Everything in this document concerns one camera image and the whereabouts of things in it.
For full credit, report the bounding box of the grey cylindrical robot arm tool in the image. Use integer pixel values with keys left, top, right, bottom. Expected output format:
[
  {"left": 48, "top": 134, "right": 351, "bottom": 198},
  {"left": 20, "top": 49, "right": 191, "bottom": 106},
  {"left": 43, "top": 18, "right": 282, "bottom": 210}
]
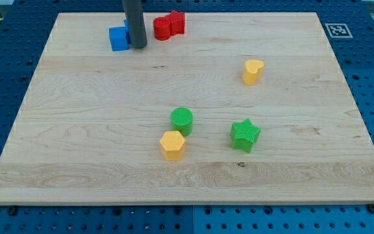
[{"left": 122, "top": 0, "right": 147, "bottom": 49}]

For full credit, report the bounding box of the green cylinder block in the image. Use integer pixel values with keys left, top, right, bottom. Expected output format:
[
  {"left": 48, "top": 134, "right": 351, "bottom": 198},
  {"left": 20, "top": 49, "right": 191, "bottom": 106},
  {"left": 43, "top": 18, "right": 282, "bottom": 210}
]
[{"left": 170, "top": 107, "right": 193, "bottom": 137}]

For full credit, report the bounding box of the yellow hexagon block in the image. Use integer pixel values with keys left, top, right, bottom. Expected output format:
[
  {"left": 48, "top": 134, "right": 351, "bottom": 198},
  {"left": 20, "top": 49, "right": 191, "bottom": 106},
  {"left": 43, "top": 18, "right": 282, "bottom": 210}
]
[{"left": 160, "top": 131, "right": 186, "bottom": 161}]

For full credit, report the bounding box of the wooden board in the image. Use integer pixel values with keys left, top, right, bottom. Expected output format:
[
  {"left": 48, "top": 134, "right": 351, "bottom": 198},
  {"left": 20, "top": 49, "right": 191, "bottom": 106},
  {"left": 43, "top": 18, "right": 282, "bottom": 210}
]
[{"left": 0, "top": 12, "right": 374, "bottom": 206}]

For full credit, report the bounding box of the green star block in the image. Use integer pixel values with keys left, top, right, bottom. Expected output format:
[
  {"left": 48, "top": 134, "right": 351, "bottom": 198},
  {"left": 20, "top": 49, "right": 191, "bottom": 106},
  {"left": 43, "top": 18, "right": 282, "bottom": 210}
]
[{"left": 230, "top": 119, "right": 261, "bottom": 153}]

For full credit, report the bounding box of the yellow heart block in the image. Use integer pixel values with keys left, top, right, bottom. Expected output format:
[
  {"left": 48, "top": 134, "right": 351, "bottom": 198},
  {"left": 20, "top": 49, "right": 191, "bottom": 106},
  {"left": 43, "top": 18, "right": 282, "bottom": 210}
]
[{"left": 242, "top": 60, "right": 264, "bottom": 86}]

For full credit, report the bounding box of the red cylinder block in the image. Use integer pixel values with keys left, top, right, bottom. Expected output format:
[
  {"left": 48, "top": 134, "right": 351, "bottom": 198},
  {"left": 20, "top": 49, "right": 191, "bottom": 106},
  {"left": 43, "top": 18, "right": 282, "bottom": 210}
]
[{"left": 153, "top": 16, "right": 171, "bottom": 41}]

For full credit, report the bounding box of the red star block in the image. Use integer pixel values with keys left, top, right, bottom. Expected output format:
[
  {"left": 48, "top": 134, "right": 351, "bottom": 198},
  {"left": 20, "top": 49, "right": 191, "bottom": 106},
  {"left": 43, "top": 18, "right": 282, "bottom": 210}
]
[{"left": 166, "top": 10, "right": 185, "bottom": 36}]

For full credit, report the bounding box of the blue cube block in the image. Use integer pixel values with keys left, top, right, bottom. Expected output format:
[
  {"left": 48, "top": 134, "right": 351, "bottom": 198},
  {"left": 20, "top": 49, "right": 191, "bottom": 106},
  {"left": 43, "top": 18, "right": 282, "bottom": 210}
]
[{"left": 109, "top": 27, "right": 129, "bottom": 51}]

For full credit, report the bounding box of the blue block behind tool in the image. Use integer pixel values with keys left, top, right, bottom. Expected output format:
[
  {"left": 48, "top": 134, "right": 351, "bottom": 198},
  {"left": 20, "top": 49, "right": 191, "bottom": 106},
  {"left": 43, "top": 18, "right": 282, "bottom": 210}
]
[{"left": 123, "top": 19, "right": 131, "bottom": 45}]

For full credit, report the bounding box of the white fiducial marker tag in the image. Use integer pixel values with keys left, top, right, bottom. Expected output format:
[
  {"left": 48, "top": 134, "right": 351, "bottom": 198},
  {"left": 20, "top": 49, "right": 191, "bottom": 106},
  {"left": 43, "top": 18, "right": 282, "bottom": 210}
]
[{"left": 325, "top": 23, "right": 353, "bottom": 38}]

